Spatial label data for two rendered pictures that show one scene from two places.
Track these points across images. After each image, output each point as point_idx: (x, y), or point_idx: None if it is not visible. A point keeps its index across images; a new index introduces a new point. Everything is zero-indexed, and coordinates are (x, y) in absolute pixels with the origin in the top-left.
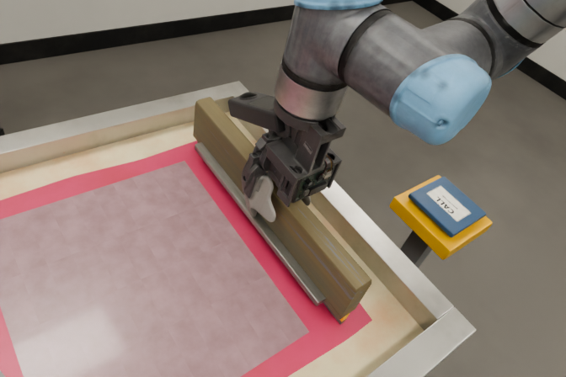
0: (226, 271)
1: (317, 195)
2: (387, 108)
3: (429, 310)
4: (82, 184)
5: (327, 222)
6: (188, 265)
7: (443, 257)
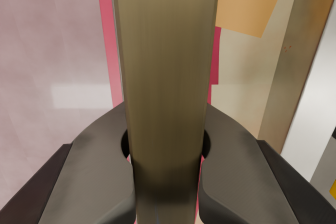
0: (64, 129)
1: (285, 101)
2: None
3: None
4: None
5: (258, 125)
6: (5, 98)
7: (331, 194)
